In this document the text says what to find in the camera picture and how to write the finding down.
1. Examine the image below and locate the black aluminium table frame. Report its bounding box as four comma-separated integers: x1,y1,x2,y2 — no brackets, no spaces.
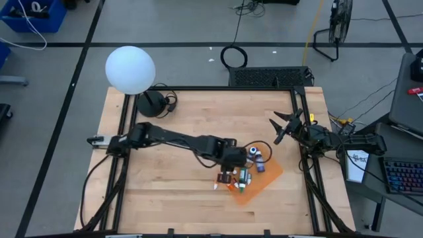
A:
74,85,357,238

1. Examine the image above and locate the grey metal bar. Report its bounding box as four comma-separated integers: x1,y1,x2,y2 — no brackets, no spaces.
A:
0,75,30,87

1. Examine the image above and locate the blue plastic bin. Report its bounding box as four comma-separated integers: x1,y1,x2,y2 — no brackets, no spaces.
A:
0,0,67,34
0,42,11,69

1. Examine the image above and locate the black arm base cable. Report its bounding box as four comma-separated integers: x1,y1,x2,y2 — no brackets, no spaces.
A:
79,152,115,229

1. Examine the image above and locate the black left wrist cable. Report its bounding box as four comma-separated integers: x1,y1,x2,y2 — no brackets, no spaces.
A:
244,141,274,166

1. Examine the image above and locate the white floor cable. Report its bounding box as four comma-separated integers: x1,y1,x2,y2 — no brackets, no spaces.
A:
0,0,48,52

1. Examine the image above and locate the black floor box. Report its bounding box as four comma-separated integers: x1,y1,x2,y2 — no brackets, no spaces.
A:
262,0,301,6

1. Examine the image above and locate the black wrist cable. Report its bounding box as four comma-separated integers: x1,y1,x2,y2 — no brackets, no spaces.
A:
244,141,274,166
298,153,315,173

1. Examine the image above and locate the black floor object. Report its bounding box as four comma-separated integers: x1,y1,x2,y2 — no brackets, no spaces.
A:
0,103,13,122

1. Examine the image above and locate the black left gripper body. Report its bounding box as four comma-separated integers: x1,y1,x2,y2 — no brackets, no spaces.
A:
218,145,248,170

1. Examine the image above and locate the white globe table lamp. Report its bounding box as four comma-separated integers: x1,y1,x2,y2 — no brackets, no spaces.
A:
104,45,169,118

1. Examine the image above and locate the black desk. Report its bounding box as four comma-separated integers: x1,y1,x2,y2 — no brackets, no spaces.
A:
340,114,423,232

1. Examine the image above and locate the black desk device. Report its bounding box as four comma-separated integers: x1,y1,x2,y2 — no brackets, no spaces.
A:
410,48,423,83

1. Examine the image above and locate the black floor fan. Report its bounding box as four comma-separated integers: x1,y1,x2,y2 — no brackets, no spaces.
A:
313,0,354,63

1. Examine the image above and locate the black lamp cable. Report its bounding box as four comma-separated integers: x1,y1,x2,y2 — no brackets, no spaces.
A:
150,82,178,119

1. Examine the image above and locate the black cable tangle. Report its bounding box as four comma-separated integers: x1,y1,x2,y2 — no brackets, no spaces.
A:
231,0,266,18

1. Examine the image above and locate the black perforated computer case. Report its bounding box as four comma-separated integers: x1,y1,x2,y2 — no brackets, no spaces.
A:
227,65,315,88

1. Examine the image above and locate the backlit black keyboard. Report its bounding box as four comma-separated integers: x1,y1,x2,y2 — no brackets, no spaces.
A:
379,156,423,196

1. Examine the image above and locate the black coiled floor cable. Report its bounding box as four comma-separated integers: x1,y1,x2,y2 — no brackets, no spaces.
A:
219,0,249,69

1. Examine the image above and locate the white printed paper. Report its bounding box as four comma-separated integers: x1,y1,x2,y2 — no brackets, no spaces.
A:
344,150,370,184

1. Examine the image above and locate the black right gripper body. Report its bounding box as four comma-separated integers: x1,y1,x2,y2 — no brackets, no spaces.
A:
285,118,305,139

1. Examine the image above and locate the orange translucent plastic tray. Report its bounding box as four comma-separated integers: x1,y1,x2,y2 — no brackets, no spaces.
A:
226,141,285,206

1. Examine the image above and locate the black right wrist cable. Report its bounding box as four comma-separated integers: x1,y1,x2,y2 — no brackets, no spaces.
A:
298,153,315,173

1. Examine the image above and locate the large green food coloring bottle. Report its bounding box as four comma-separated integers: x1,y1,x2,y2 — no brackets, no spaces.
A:
238,167,249,194

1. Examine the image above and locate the yellow hanging cable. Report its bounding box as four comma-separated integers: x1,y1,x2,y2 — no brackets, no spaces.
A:
301,0,325,66

